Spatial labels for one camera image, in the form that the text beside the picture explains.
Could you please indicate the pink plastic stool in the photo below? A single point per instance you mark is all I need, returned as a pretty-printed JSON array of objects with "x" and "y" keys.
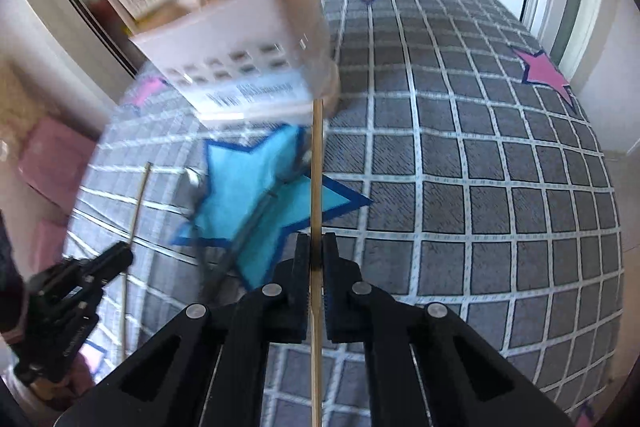
[
  {"x": 55, "y": 157},
  {"x": 47, "y": 242}
]

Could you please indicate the white plastic utensil holder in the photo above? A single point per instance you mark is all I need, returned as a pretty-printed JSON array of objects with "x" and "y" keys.
[{"x": 240, "y": 42}]

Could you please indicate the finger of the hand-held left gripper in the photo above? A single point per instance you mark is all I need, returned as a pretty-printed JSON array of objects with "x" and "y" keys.
[{"x": 107, "y": 259}]

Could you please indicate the grey checkered star tablecloth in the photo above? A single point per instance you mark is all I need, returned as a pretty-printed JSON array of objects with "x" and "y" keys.
[{"x": 450, "y": 157}]

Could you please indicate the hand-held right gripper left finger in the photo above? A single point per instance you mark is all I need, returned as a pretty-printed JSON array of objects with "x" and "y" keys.
[{"x": 301, "y": 287}]

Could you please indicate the brown wooden chopstick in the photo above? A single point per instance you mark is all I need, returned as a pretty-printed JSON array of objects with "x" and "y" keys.
[{"x": 317, "y": 157}]

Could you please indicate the thin wooden chopstick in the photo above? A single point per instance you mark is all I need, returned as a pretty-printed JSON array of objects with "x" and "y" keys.
[{"x": 134, "y": 232}]

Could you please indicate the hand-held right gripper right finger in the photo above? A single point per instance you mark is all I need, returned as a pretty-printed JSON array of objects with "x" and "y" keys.
[{"x": 334, "y": 287}]

